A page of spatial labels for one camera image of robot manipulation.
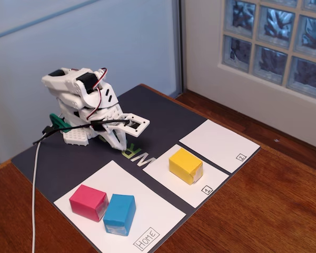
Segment white paper sheet marked 1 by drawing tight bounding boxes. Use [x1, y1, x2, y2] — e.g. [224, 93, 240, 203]
[142, 144, 230, 209]

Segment glass block window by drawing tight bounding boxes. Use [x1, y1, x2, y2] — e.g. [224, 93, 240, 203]
[221, 0, 316, 103]

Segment white paper sheet marked 2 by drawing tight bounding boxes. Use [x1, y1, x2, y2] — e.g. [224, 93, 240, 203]
[179, 119, 261, 174]

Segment blue paper box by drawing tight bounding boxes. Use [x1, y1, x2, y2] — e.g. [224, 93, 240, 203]
[103, 193, 137, 237]

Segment black cable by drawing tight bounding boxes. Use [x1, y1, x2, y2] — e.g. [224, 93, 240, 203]
[33, 119, 131, 145]

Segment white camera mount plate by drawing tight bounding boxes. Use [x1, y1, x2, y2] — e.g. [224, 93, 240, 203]
[102, 113, 151, 138]

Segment grey metal frame post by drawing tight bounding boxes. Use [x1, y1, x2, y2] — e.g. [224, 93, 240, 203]
[173, 0, 188, 97]

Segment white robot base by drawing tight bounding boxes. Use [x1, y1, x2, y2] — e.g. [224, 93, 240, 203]
[58, 104, 92, 147]

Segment pink paper box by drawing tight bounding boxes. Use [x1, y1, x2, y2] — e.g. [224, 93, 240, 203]
[69, 184, 110, 222]

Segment yellow paper box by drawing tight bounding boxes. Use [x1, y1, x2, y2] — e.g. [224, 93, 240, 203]
[169, 147, 204, 186]

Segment dark mat with WRC print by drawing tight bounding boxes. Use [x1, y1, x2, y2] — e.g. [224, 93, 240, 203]
[11, 84, 262, 253]

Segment green clamp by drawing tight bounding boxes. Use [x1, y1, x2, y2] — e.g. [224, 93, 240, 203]
[49, 113, 72, 133]

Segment red white black servo wire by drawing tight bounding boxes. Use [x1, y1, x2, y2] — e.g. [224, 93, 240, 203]
[85, 67, 108, 121]

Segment white paper sheet marked HOME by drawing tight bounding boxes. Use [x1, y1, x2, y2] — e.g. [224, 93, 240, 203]
[53, 160, 187, 253]

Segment white cable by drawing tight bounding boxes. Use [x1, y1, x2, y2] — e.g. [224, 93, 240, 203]
[31, 135, 43, 253]

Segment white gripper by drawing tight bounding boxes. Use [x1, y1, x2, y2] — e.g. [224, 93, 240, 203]
[77, 103, 128, 152]

